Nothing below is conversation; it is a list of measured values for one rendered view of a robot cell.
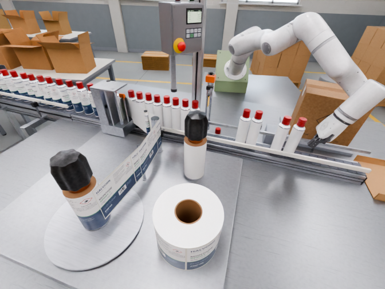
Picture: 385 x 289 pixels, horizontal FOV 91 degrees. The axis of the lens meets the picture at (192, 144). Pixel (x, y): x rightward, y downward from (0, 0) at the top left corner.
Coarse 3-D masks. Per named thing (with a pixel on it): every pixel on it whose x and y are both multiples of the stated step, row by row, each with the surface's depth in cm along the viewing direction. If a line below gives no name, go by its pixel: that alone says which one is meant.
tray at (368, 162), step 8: (360, 160) 100; (368, 160) 99; (376, 160) 98; (384, 160) 96; (368, 168) 97; (376, 168) 97; (384, 168) 97; (368, 176) 92; (376, 176) 92; (384, 176) 93; (368, 184) 88; (376, 184) 88; (384, 184) 89; (376, 192) 85; (384, 192) 85; (384, 200) 81
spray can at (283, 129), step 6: (282, 120) 86; (288, 120) 84; (282, 126) 86; (288, 126) 86; (276, 132) 90; (282, 132) 87; (276, 138) 91; (282, 138) 89; (276, 144) 92; (282, 144) 92
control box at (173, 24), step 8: (160, 8) 78; (168, 8) 74; (176, 8) 74; (184, 8) 76; (160, 16) 80; (168, 16) 76; (176, 16) 76; (184, 16) 78; (160, 24) 82; (168, 24) 78; (176, 24) 77; (184, 24) 79; (192, 24) 82; (200, 24) 84; (160, 32) 84; (168, 32) 79; (176, 32) 79; (184, 32) 81; (168, 40) 82; (176, 40) 81; (184, 40) 83; (192, 40) 85; (200, 40) 88; (168, 48) 84; (176, 48) 83; (192, 48) 88; (200, 48) 90
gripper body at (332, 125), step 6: (324, 120) 85; (330, 120) 81; (336, 120) 77; (318, 126) 87; (324, 126) 83; (330, 126) 79; (336, 126) 77; (342, 126) 76; (318, 132) 84; (324, 132) 81; (330, 132) 79; (336, 132) 78; (324, 138) 81; (330, 138) 81
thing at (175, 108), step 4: (172, 100) 97; (176, 100) 96; (172, 104) 99; (176, 104) 97; (172, 108) 98; (176, 108) 98; (172, 112) 100; (176, 112) 99; (172, 116) 101; (176, 116) 101; (172, 120) 103; (176, 120) 102; (172, 124) 105; (176, 124) 104; (176, 128) 105; (180, 128) 108
